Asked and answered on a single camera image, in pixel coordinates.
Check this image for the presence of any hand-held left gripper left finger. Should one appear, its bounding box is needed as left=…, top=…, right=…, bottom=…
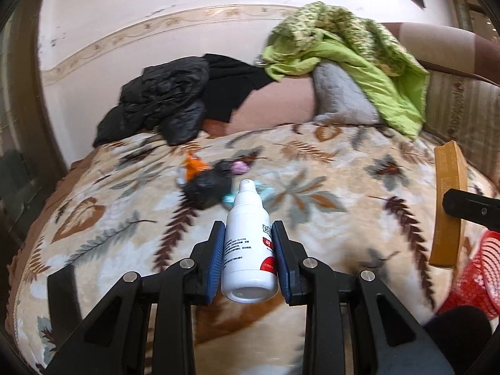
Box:
left=45, top=221, right=227, bottom=375

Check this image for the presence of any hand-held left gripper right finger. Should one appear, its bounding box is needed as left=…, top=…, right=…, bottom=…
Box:
left=272, top=221, right=456, bottom=375

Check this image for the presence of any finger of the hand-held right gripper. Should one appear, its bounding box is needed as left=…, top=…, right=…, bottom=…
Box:
left=442, top=188, right=500, bottom=229

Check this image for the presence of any white spray bottle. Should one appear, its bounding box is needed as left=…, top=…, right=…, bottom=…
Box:
left=221, top=179, right=280, bottom=303

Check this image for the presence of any yellow wooden board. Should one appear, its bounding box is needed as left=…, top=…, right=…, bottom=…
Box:
left=428, top=141, right=468, bottom=270

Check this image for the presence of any red plastic basket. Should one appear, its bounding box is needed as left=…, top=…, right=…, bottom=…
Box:
left=435, top=230, right=500, bottom=319

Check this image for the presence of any clear plastic wrapper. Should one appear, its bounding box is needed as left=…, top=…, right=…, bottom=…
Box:
left=256, top=183, right=279, bottom=204

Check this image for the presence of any leaf printed blanket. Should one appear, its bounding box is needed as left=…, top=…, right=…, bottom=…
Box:
left=8, top=123, right=500, bottom=372

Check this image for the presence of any black plastic bag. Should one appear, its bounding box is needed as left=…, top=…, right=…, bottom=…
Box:
left=183, top=159, right=235, bottom=209

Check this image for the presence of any orange wrapper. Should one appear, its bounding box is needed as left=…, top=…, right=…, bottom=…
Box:
left=183, top=152, right=212, bottom=182

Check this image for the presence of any brown striped headboard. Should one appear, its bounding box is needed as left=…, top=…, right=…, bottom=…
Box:
left=383, top=21, right=500, bottom=188

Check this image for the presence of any dark cloth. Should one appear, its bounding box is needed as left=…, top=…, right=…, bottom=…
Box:
left=421, top=305, right=493, bottom=364

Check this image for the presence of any grey quilted pillow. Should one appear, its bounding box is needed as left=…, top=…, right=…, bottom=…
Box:
left=311, top=62, right=381, bottom=126

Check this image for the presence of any black cloth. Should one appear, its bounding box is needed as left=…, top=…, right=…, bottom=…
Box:
left=199, top=52, right=274, bottom=123

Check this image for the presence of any black puffer jacket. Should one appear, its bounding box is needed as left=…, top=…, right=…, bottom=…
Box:
left=93, top=57, right=212, bottom=148

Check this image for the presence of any green quilt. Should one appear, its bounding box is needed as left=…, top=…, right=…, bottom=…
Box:
left=261, top=2, right=430, bottom=141

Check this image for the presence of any brown wooden door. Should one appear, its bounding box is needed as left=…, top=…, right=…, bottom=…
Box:
left=0, top=8, right=67, bottom=243

